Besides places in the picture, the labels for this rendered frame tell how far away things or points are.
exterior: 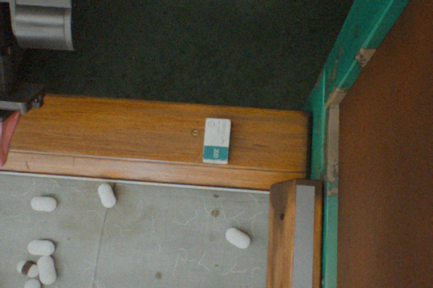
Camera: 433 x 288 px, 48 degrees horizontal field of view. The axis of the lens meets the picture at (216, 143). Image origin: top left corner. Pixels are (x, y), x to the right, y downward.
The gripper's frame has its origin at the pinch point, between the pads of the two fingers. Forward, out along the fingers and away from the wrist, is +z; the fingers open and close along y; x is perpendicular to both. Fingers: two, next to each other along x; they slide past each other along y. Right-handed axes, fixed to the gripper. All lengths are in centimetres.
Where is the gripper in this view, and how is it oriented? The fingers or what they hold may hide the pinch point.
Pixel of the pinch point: (0, 159)
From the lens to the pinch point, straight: 66.0
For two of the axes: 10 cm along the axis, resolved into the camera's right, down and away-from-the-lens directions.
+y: 10.0, 1.0, -0.1
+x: 0.5, -4.3, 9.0
